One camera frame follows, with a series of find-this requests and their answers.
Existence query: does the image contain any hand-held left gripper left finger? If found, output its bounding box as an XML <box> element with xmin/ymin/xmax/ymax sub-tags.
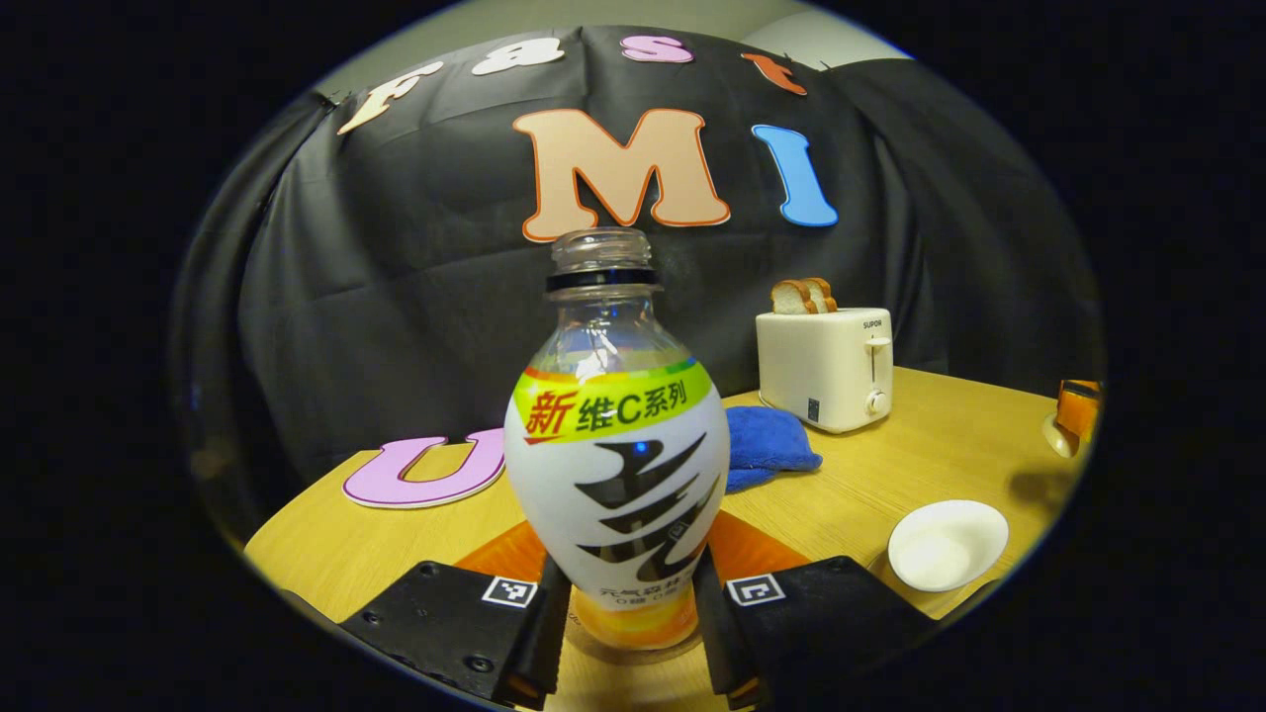
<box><xmin>341</xmin><ymin>519</ymin><xmax>575</xmax><ymax>711</ymax></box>

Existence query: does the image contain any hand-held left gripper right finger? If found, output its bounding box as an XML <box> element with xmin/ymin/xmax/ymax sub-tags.
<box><xmin>692</xmin><ymin>509</ymin><xmax>941</xmax><ymax>711</ymax></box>

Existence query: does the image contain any cream teacup lid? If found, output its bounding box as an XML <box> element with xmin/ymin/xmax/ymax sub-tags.
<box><xmin>1041</xmin><ymin>412</ymin><xmax>1081</xmax><ymax>459</ymax></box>

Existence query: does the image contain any cream teacup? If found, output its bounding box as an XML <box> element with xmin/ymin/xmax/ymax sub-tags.
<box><xmin>887</xmin><ymin>499</ymin><xmax>1011</xmax><ymax>593</ymax></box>

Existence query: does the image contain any white label water bottle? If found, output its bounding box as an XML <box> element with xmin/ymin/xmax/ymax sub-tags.
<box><xmin>502</xmin><ymin>226</ymin><xmax>733</xmax><ymax>654</ymax></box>

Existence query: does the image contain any pink paper cutout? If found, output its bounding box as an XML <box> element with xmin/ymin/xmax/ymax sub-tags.
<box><xmin>342</xmin><ymin>428</ymin><xmax>507</xmax><ymax>510</ymax></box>

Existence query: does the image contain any blue towel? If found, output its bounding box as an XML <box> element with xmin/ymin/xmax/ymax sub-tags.
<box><xmin>724</xmin><ymin>405</ymin><xmax>824</xmax><ymax>494</ymax></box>

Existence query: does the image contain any white toaster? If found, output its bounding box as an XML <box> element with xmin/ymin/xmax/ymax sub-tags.
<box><xmin>756</xmin><ymin>308</ymin><xmax>894</xmax><ymax>435</ymax></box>

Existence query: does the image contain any black backdrop cloth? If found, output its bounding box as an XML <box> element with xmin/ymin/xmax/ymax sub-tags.
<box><xmin>170</xmin><ymin>25</ymin><xmax>1107</xmax><ymax>525</ymax></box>

